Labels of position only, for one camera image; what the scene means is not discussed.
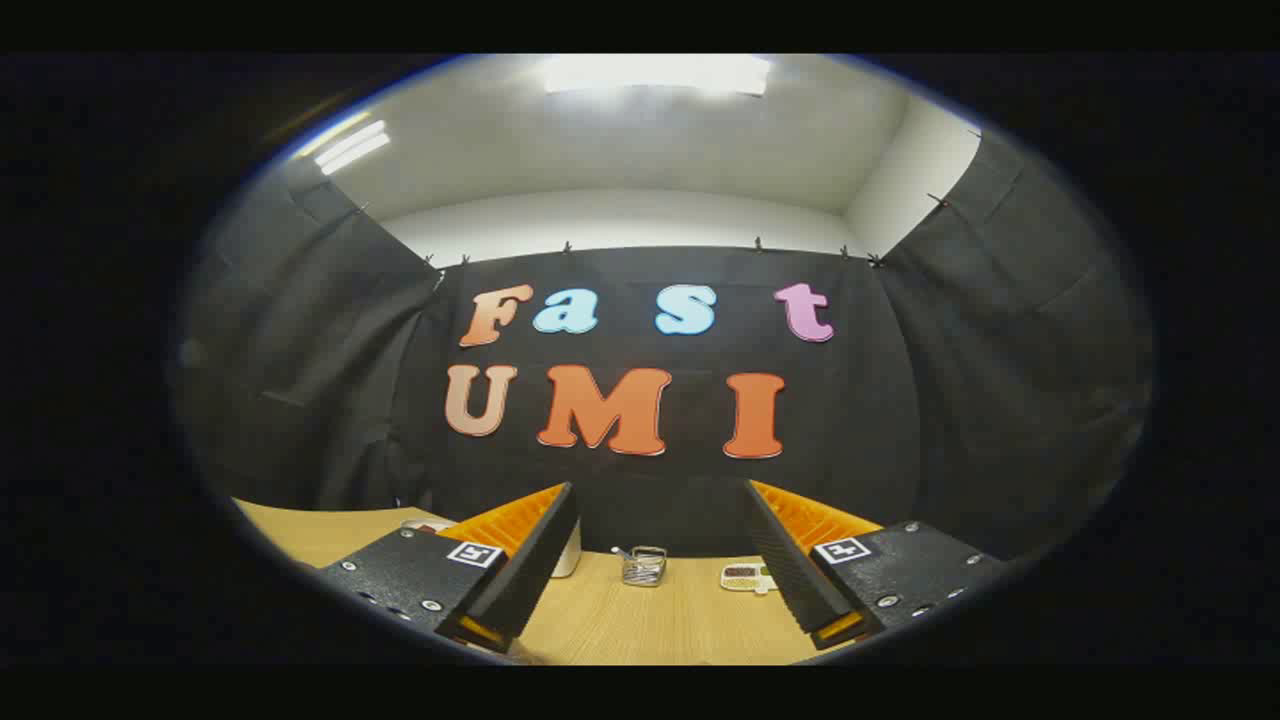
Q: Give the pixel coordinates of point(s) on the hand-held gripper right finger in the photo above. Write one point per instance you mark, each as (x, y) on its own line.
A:
(790, 570)

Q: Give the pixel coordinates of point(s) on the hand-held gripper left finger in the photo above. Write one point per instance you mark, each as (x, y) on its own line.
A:
(535, 570)

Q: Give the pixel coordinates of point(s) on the white cylindrical holder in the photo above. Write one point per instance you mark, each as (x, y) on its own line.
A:
(570, 555)

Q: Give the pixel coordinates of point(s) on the white divided dish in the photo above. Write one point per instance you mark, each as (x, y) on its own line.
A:
(745, 577)

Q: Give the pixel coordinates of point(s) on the wooden table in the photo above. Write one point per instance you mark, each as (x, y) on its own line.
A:
(650, 625)

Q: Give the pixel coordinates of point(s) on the small ceiling light panel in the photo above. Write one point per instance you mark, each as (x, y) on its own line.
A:
(350, 148)

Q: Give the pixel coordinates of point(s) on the large ceiling light panel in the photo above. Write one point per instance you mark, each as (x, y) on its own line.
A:
(655, 75)

